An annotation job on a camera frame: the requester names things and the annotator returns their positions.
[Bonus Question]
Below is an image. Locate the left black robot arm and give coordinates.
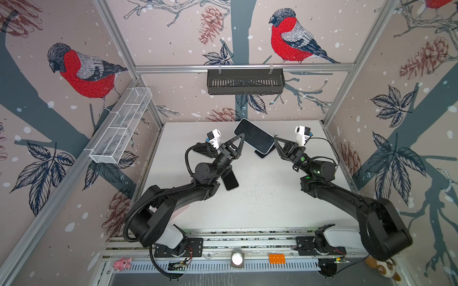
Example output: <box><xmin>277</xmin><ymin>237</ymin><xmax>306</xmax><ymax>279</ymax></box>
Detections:
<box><xmin>122</xmin><ymin>133</ymin><xmax>245</xmax><ymax>247</ymax></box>

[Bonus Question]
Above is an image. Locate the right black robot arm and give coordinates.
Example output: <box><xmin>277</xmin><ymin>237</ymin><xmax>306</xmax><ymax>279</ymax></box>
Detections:
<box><xmin>274</xmin><ymin>137</ymin><xmax>413</xmax><ymax>260</ymax></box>

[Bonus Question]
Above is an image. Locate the round silver button light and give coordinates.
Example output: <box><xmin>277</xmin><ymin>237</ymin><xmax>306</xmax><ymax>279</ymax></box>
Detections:
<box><xmin>230</xmin><ymin>251</ymin><xmax>245</xmax><ymax>268</ymax></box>

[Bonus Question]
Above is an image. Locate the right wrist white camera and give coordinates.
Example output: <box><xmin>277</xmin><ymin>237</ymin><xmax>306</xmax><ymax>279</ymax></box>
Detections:
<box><xmin>295</xmin><ymin>126</ymin><xmax>312</xmax><ymax>147</ymax></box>

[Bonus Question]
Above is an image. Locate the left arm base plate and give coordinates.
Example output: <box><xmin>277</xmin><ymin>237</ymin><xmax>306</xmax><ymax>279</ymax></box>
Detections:
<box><xmin>154</xmin><ymin>238</ymin><xmax>203</xmax><ymax>258</ymax></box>

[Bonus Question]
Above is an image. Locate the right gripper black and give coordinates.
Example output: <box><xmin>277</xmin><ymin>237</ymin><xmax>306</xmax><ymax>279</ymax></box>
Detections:
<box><xmin>276</xmin><ymin>141</ymin><xmax>317</xmax><ymax>179</ymax></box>

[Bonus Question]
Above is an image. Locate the black phone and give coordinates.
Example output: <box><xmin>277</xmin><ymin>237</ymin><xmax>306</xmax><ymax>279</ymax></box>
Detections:
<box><xmin>255</xmin><ymin>145</ymin><xmax>276</xmax><ymax>158</ymax></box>
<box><xmin>221</xmin><ymin>167</ymin><xmax>239</xmax><ymax>191</ymax></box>
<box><xmin>192</xmin><ymin>143</ymin><xmax>218</xmax><ymax>158</ymax></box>

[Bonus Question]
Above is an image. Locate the orange toy brick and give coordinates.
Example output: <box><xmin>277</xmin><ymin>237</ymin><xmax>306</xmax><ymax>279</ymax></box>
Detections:
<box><xmin>268</xmin><ymin>254</ymin><xmax>286</xmax><ymax>265</ymax></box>

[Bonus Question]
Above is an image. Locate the black wall basket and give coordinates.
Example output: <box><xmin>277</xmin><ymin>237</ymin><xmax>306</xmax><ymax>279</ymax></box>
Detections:
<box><xmin>207</xmin><ymin>69</ymin><xmax>285</xmax><ymax>95</ymax></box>

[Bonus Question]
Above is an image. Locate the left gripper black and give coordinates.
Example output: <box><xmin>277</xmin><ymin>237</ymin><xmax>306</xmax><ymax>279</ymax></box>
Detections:
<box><xmin>210</xmin><ymin>136</ymin><xmax>243</xmax><ymax>183</ymax></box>

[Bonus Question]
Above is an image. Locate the brown white plush toy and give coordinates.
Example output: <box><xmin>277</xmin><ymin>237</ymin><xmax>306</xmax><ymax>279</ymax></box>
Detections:
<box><xmin>364</xmin><ymin>256</ymin><xmax>401</xmax><ymax>282</ymax></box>

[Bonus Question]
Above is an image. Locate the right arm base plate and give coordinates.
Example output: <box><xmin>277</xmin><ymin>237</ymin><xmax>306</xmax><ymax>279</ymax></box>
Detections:
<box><xmin>295</xmin><ymin>236</ymin><xmax>347</xmax><ymax>256</ymax></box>

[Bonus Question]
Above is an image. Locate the pink plush toy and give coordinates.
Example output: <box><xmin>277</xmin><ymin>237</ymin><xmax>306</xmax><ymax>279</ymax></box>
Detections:
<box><xmin>113</xmin><ymin>258</ymin><xmax>132</xmax><ymax>272</ymax></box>

